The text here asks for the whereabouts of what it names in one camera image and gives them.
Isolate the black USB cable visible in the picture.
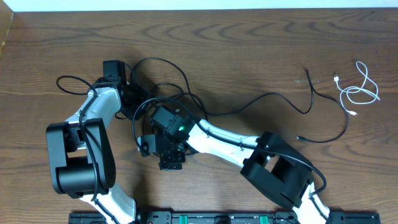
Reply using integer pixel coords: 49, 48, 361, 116
114, 57, 351, 144

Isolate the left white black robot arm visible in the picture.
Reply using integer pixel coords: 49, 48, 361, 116
46, 77, 150, 223

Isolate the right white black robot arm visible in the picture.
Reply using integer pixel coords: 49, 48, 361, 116
151, 118, 331, 223

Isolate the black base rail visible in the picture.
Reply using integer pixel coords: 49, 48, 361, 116
68, 210, 382, 224

